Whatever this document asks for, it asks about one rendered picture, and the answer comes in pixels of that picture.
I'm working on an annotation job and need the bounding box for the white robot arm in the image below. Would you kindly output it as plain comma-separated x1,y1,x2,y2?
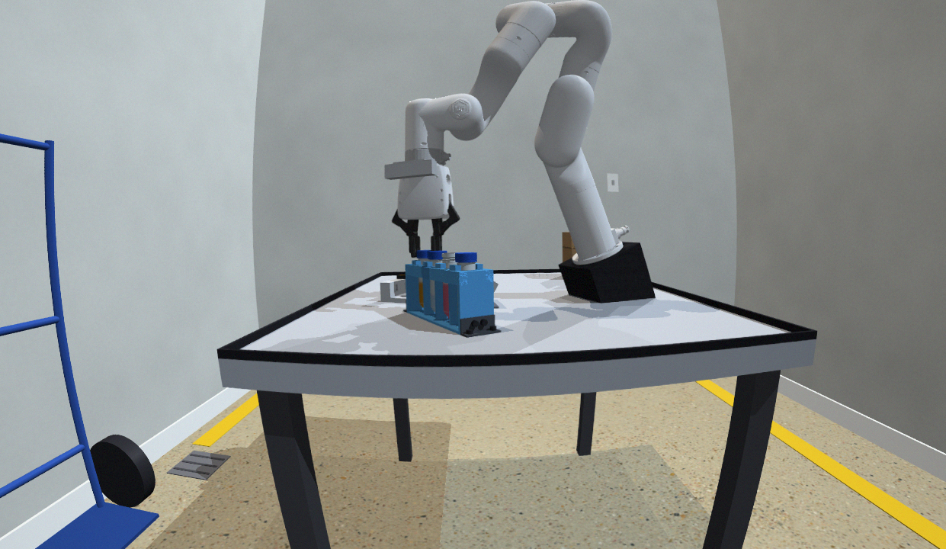
384,0,630,265

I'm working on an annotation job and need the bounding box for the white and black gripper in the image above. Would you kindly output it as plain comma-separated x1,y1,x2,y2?
392,163,460,258

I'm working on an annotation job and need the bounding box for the black table edge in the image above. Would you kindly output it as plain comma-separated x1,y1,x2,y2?
217,271,817,367

